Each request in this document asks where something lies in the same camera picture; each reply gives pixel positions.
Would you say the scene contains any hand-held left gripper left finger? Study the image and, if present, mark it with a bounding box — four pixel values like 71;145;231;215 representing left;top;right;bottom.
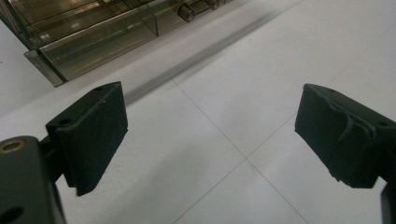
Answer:
45;81;129;197

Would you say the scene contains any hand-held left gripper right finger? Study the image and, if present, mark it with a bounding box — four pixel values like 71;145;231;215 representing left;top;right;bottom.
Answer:
294;83;396;189

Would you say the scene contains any clear smoky acrylic drawer organizer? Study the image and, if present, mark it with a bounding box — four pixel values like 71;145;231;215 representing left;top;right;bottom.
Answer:
0;0;234;88

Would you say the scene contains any small dark round cylinder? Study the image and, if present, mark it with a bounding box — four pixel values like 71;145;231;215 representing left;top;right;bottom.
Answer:
177;3;197;23

